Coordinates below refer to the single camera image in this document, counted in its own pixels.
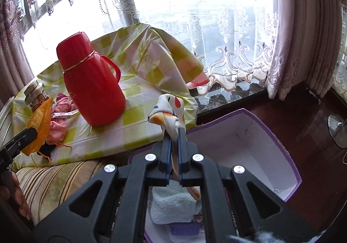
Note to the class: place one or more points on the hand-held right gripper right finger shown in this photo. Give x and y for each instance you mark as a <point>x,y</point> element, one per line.
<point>181,161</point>

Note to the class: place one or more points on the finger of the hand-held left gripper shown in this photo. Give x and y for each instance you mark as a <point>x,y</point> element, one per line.
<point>21,138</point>

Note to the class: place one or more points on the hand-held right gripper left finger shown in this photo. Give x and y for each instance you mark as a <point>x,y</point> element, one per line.
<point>167,160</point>

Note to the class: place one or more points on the orange mesh bag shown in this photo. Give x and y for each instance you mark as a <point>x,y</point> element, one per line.
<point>43,129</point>

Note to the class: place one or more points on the light blue terry towel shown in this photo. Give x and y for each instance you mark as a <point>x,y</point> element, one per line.
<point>170,202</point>

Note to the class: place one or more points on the white cloth with coloured dots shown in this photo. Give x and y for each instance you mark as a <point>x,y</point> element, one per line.
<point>168,107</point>

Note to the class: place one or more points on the purple knitted cloth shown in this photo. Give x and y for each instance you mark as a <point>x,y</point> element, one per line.
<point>184,229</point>

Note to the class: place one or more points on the purple cardboard box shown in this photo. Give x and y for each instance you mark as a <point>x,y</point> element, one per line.
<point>257,156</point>

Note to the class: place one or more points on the person's left hand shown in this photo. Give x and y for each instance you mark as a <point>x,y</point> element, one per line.
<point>19,197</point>

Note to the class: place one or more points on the pink cloth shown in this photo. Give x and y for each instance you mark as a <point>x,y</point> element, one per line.
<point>61,126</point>

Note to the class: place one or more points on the clear jar with metal lid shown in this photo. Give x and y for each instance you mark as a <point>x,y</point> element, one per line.
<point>35,92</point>

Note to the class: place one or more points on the yellow checked plastic tablecloth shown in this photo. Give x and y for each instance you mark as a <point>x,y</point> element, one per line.
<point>130,129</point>

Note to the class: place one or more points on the striped towel cushion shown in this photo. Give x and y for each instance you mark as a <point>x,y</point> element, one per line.
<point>59,180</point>

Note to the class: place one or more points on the dark marble window sill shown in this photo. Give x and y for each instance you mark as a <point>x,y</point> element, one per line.
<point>230,96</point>

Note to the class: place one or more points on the red thermos flask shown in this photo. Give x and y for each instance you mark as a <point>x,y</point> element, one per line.
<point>92,91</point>

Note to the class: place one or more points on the pink drape curtain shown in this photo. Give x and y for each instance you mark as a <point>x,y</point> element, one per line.
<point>298,42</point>
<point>10,31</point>

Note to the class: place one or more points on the grey fluffy tuft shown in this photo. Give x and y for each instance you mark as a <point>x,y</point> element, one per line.
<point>260,239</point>

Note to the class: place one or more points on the sheer lace curtain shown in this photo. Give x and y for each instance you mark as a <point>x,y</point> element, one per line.
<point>230,42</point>

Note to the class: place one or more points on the round metal stand base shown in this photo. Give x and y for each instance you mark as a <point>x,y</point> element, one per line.
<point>336,129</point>

